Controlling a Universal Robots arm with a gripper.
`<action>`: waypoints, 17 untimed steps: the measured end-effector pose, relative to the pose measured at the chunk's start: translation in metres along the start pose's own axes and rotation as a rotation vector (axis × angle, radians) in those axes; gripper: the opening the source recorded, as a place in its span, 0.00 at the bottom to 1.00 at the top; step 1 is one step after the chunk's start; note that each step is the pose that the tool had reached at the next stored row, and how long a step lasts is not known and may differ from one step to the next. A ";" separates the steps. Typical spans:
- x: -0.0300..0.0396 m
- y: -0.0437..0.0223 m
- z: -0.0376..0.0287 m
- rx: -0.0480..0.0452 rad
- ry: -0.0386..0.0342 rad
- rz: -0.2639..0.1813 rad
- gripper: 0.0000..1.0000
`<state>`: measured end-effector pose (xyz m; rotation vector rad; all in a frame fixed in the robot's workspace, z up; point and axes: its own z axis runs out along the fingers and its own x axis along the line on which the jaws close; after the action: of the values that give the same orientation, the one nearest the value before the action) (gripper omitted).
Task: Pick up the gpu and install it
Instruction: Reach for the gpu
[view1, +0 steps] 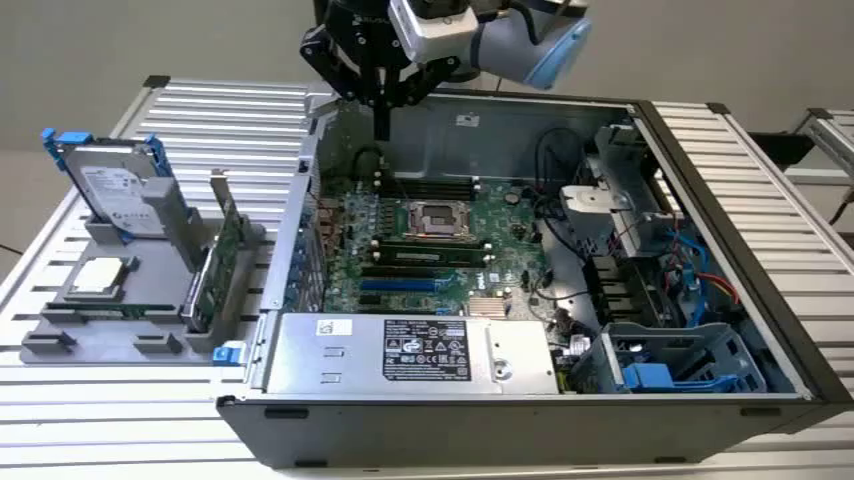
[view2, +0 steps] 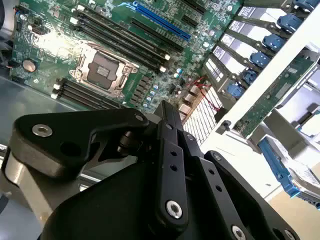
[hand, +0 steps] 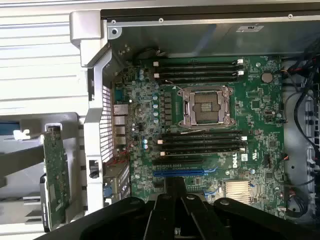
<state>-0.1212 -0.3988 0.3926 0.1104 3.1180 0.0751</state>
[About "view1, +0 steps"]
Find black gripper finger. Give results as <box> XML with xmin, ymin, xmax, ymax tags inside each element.
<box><xmin>382</xmin><ymin>56</ymin><xmax>464</xmax><ymax>143</ymax></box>
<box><xmin>298</xmin><ymin>27</ymin><xmax>385</xmax><ymax>142</ymax></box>

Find green graphics card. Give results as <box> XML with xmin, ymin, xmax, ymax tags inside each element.
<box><xmin>179</xmin><ymin>168</ymin><xmax>254</xmax><ymax>335</ymax></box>

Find CPU socket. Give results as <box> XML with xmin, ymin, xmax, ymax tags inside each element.
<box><xmin>394</xmin><ymin>198</ymin><xmax>477</xmax><ymax>240</ymax></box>

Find green motherboard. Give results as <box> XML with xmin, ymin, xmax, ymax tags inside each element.
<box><xmin>318</xmin><ymin>174</ymin><xmax>557</xmax><ymax>321</ymax></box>

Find RAM stick with white label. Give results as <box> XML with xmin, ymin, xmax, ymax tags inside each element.
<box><xmin>378</xmin><ymin>248</ymin><xmax>488</xmax><ymax>265</ymax></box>

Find grey metal drive bay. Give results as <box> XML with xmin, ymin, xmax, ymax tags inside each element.
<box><xmin>560</xmin><ymin>124</ymin><xmax>686</xmax><ymax>257</ymax></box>

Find black expansion slot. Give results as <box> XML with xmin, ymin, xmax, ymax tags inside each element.
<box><xmin>362</xmin><ymin>264</ymin><xmax>470</xmax><ymax>282</ymax></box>

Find blue expansion slot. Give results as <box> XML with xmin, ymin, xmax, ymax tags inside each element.
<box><xmin>360</xmin><ymin>277</ymin><xmax>441</xmax><ymax>294</ymax></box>

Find hard disk in blue carrier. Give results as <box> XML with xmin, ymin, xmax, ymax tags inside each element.
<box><xmin>41</xmin><ymin>128</ymin><xmax>206</xmax><ymax>245</ymax></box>

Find silver chipset heat sink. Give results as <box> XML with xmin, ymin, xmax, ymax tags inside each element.
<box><xmin>466</xmin><ymin>297</ymin><xmax>513</xmax><ymax>319</ymax></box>

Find grey parts rack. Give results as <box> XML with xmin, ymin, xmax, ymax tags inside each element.
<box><xmin>18</xmin><ymin>175</ymin><xmax>277</xmax><ymax>369</ymax></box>

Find silver CPU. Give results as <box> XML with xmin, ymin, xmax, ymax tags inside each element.
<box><xmin>70</xmin><ymin>258</ymin><xmax>134</xmax><ymax>294</ymax></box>

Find silver power supply unit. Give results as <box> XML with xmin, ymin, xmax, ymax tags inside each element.
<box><xmin>264</xmin><ymin>312</ymin><xmax>561</xmax><ymax>396</ymax></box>

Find green RAM stick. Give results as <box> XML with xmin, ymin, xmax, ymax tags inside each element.
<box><xmin>47</xmin><ymin>301</ymin><xmax>177</xmax><ymax>321</ymax></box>

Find blue case latch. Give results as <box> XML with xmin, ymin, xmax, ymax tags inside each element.
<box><xmin>211</xmin><ymin>339</ymin><xmax>253</xmax><ymax>369</ymax></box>

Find grey metal disk bay cage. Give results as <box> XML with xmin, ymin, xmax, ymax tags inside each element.
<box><xmin>577</xmin><ymin>319</ymin><xmax>769</xmax><ymax>396</ymax></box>

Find blue plastic disk bay latch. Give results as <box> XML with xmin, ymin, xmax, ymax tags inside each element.
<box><xmin>622</xmin><ymin>362</ymin><xmax>743</xmax><ymax>394</ymax></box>

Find open black PC case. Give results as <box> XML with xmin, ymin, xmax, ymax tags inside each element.
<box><xmin>214</xmin><ymin>80</ymin><xmax>854</xmax><ymax>471</ymax></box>

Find short black looped wire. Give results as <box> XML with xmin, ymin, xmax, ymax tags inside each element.
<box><xmin>352</xmin><ymin>144</ymin><xmax>390</xmax><ymax>182</ymax></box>

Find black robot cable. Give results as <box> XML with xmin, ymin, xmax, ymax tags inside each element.
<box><xmin>514</xmin><ymin>0</ymin><xmax>546</xmax><ymax>47</ymax></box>

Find long black looped wire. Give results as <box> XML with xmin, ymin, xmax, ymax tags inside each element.
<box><xmin>536</xmin><ymin>127</ymin><xmax>590</xmax><ymax>202</ymax></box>

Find blue wire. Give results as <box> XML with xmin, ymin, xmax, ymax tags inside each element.
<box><xmin>665</xmin><ymin>224</ymin><xmax>724</xmax><ymax>327</ymax></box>

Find red wire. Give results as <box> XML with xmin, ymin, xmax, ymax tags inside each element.
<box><xmin>697</xmin><ymin>272</ymin><xmax>741</xmax><ymax>305</ymax></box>

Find aluminium frame table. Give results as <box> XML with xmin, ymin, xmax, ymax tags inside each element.
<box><xmin>745</xmin><ymin>106</ymin><xmax>854</xmax><ymax>226</ymax></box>

